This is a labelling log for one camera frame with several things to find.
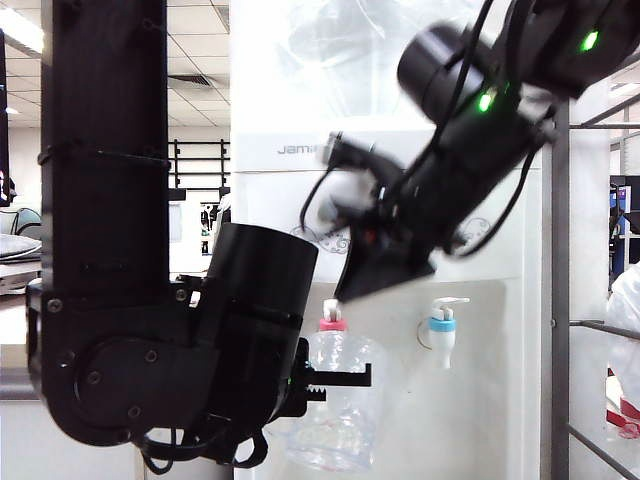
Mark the dark display with blue glow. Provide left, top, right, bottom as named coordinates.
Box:
left=609, top=174, right=640, bottom=261

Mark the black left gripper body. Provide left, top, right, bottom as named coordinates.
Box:
left=277, top=335, right=315, bottom=419

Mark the black monitor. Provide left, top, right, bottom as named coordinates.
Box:
left=0, top=27, right=12, bottom=209

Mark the white plastic bag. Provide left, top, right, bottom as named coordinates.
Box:
left=605, top=264, right=640, bottom=441

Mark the clear bagged water jug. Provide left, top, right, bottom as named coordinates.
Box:
left=277, top=0, right=496, bottom=131

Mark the red hot water tap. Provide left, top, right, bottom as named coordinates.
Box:
left=318, top=298, right=350, bottom=334

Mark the white desktop box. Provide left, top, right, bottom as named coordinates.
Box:
left=167, top=199, right=184, bottom=246

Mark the white desk drawer cabinet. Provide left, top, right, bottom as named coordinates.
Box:
left=0, top=369, right=236, bottom=480

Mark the black wall rack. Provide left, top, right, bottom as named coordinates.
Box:
left=167, top=138, right=232, bottom=194

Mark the clear plastic mug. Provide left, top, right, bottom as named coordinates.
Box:
left=283, top=329, right=390, bottom=475

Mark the blue cold water tap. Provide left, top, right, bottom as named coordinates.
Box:
left=427, top=297, right=471, bottom=370

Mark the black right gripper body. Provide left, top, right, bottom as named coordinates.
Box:
left=333, top=219, right=437, bottom=304

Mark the grey felt sleeve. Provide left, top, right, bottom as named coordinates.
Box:
left=0, top=233, right=42, bottom=262

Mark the ceiling air vent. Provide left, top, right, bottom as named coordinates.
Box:
left=167, top=74, right=211, bottom=90

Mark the white water dispenser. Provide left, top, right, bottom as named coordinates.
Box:
left=229, top=124, right=554, bottom=480

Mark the dark metal shelf rack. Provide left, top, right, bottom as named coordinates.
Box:
left=542, top=94, right=640, bottom=480

